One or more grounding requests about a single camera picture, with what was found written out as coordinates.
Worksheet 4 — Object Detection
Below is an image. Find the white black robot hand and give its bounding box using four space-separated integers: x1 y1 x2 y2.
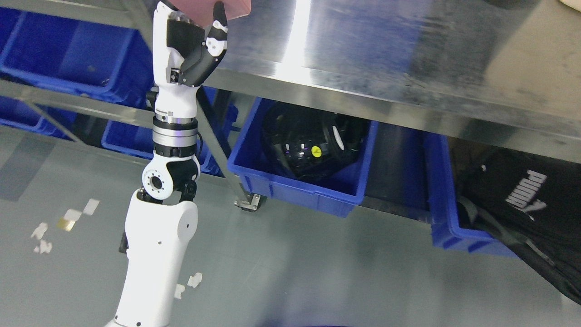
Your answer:
152 1 228 125

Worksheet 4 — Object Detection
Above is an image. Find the pink plastic storage box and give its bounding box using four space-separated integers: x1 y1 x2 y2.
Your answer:
170 0 252 27

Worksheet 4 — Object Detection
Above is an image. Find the white robot forearm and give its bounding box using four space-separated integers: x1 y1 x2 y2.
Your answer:
107 114 199 327

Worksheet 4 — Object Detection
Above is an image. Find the blue shelf bin upper left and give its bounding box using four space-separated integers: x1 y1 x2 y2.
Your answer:
1 12 153 108

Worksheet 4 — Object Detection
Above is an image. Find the blue shelf bin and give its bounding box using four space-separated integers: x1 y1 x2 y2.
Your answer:
1 12 153 108
100 103 240 177

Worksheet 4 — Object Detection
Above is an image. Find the blue shelf bin lower left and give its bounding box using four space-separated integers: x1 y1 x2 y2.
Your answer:
100 103 240 177

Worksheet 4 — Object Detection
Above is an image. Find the stainless steel shelf rack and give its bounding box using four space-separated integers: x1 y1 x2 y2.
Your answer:
1 0 262 212

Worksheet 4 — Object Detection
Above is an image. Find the black round device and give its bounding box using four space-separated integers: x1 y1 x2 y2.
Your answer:
260 102 371 183

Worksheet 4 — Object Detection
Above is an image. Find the blue bin with black device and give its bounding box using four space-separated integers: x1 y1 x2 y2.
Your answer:
227 99 379 218

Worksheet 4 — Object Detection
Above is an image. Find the blue bin with backpack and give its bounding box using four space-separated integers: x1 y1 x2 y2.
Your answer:
423 133 517 258

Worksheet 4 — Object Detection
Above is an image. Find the stainless steel table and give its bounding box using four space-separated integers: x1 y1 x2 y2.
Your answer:
206 0 581 162

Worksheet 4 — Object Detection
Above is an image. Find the black Puma backpack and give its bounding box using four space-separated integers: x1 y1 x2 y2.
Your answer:
456 148 581 304

